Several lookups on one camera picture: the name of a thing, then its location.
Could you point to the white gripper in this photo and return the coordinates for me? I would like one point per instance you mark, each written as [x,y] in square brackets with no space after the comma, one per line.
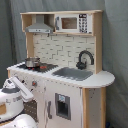
[26,94]

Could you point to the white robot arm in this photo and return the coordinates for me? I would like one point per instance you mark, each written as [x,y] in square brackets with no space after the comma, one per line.
[12,96]

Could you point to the wooden toy kitchen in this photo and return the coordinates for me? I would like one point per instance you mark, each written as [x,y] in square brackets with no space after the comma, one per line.
[62,49]

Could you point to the right red stove knob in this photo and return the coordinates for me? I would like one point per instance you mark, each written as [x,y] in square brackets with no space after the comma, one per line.
[34,83]

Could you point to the silver toy pot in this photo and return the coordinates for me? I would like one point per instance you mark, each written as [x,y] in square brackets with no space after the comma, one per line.
[32,62]

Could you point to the toy oven door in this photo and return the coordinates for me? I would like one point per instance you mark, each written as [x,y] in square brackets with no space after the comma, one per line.
[30,108]

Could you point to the black toy stovetop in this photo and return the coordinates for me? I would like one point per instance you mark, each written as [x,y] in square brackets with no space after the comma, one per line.
[43,67]

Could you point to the cabinet door with dispenser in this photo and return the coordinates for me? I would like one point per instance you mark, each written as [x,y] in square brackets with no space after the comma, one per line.
[64,108]

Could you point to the grey range hood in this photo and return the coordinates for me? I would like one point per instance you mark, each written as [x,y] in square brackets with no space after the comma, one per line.
[39,25]

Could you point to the grey toy sink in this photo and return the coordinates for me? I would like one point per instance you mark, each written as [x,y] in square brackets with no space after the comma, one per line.
[72,73]

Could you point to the black toy faucet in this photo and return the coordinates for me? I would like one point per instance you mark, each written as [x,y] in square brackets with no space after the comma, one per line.
[82,64]

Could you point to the toy microwave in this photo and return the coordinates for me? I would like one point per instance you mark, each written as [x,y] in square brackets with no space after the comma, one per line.
[73,23]

